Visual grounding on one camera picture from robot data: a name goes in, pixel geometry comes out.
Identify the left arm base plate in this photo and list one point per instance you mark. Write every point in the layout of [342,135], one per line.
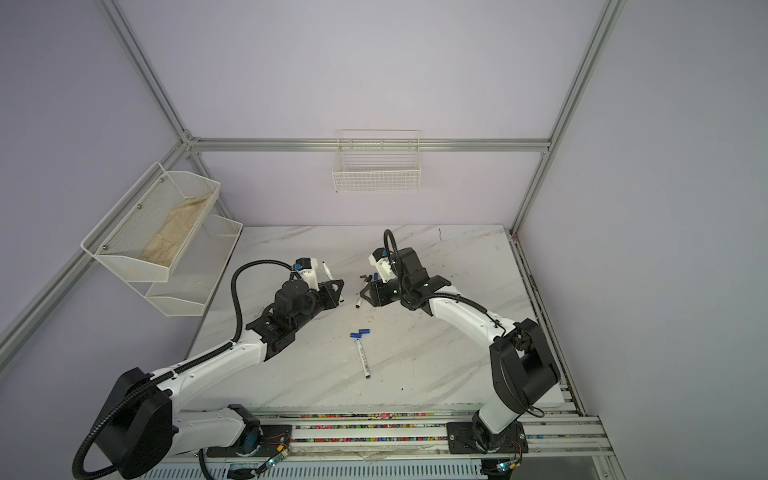
[263,443]

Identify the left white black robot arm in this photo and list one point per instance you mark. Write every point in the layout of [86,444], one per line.
[147,416]

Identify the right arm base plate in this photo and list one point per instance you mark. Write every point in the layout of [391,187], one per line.
[475,438]

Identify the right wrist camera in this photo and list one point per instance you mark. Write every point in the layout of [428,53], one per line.
[380,260]

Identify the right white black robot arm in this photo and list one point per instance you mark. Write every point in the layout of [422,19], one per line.
[522,364]

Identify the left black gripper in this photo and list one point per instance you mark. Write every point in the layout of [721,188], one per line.
[331,296]

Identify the upper white mesh shelf basket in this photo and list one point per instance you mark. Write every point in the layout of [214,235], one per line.
[120,237]

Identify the white wire wall basket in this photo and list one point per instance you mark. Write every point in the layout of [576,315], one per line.
[377,161]

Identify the beige cloth in basket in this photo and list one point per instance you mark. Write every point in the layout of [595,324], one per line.
[166,244]

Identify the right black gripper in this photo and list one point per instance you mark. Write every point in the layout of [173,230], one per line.
[376,296]

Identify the aluminium rail base frame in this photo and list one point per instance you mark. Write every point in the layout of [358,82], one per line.
[402,413]

